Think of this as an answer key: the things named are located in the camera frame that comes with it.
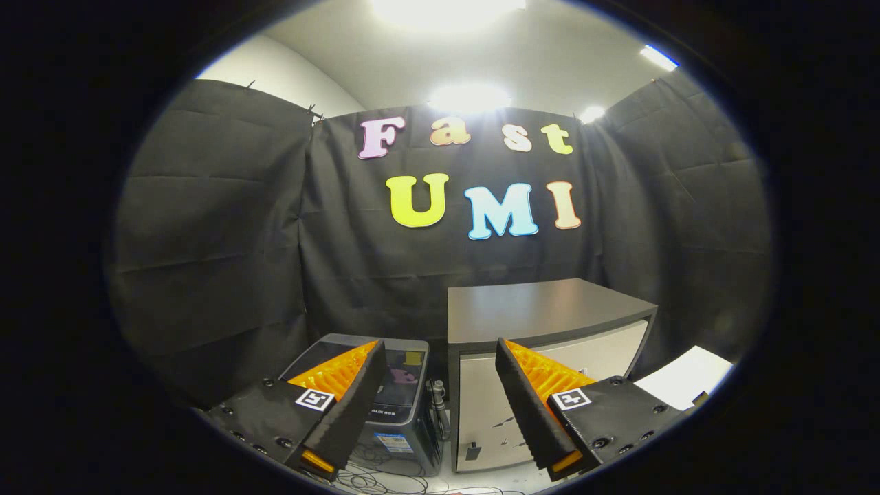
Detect dark grey washing machine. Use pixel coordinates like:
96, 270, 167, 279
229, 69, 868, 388
278, 333, 444, 476

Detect grey washing machine hose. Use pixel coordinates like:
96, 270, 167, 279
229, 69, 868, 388
426, 378, 452, 442

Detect large round ceiling light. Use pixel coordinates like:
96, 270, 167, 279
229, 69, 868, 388
371, 0, 527, 32

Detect black floor cables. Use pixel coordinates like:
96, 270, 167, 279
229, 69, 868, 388
330, 443, 509, 495

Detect ceiling light above backdrop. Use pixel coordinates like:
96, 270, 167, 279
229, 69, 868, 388
428, 84, 513, 114

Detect rectangular ceiling light panel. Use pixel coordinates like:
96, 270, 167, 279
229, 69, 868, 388
639, 45, 680, 72

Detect black backdrop cloth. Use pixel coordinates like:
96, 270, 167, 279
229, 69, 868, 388
103, 69, 774, 413

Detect beige cabinet with dark top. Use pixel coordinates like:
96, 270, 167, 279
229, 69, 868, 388
447, 278, 659, 474

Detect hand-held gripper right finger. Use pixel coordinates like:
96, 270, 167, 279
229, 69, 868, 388
494, 338, 688, 482

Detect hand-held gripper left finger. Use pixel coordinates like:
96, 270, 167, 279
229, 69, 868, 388
203, 339, 387, 481

